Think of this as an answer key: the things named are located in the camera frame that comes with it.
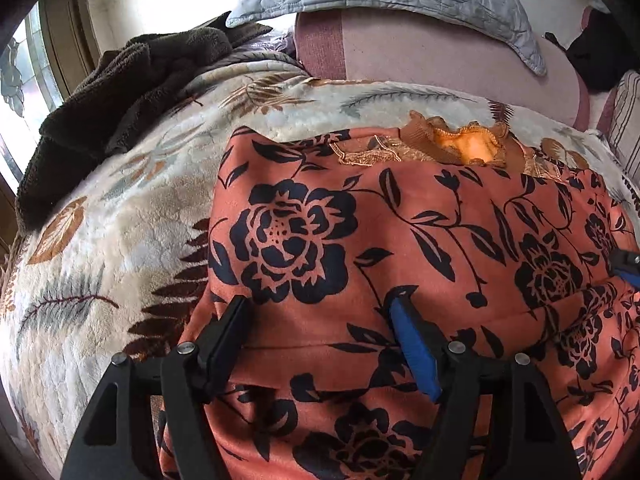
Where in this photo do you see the purple satin cloth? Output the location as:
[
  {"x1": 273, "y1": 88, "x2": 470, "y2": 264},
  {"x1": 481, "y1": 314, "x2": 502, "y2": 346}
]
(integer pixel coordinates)
[{"x1": 227, "y1": 27, "x2": 303, "y2": 68}]

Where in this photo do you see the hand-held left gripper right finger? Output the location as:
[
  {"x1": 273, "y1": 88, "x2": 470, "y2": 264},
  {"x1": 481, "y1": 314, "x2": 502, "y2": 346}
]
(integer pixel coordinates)
[{"x1": 382, "y1": 285, "x2": 583, "y2": 480}]

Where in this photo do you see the orange black floral garment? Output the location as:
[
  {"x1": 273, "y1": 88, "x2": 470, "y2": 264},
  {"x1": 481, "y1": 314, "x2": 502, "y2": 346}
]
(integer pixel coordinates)
[{"x1": 157, "y1": 122, "x2": 640, "y2": 480}]

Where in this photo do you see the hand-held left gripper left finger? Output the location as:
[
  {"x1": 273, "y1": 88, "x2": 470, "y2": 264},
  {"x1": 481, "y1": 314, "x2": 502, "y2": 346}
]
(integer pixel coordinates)
[{"x1": 60, "y1": 295, "x2": 253, "y2": 480}]

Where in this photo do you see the black cloth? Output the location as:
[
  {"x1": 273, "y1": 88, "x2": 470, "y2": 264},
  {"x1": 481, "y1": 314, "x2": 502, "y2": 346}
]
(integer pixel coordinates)
[{"x1": 545, "y1": 9, "x2": 637, "y2": 93}]

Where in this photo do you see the cream leaf-print plush blanket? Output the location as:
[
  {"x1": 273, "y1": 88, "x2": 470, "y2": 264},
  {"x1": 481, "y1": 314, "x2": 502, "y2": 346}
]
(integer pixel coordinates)
[{"x1": 0, "y1": 57, "x2": 640, "y2": 480}]

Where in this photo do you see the striped pillow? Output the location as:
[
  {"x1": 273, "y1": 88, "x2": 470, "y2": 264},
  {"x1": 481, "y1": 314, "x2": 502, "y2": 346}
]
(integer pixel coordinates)
[{"x1": 597, "y1": 70, "x2": 640, "y2": 183}]

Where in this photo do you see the stained glass window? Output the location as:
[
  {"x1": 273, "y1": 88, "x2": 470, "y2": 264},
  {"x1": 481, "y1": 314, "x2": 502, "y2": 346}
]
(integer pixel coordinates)
[{"x1": 0, "y1": 2, "x2": 67, "y2": 181}]

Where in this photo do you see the dark brown fleece cloth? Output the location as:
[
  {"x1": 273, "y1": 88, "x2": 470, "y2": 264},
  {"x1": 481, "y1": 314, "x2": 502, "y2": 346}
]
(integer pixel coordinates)
[{"x1": 15, "y1": 12, "x2": 275, "y2": 231}]

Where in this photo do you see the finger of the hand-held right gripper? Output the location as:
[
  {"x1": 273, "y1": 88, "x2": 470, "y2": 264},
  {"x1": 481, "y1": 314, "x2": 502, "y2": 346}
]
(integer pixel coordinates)
[{"x1": 607, "y1": 246, "x2": 640, "y2": 289}]

